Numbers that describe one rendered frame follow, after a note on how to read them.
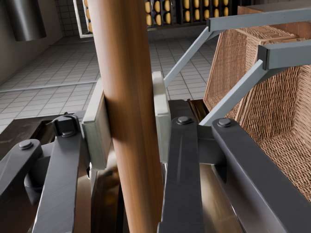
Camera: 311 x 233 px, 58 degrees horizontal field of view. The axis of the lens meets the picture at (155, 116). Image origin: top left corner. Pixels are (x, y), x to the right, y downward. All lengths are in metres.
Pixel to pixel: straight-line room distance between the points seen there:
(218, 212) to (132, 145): 0.88
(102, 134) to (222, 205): 0.92
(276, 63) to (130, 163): 0.47
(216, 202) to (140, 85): 0.93
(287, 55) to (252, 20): 0.49
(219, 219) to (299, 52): 0.61
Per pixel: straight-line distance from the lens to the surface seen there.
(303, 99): 1.24
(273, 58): 0.60
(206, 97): 1.80
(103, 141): 0.15
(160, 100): 0.15
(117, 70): 0.15
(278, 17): 1.12
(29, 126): 1.91
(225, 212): 1.03
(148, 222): 0.22
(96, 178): 1.01
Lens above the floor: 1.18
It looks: 1 degrees down
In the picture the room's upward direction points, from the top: 96 degrees counter-clockwise
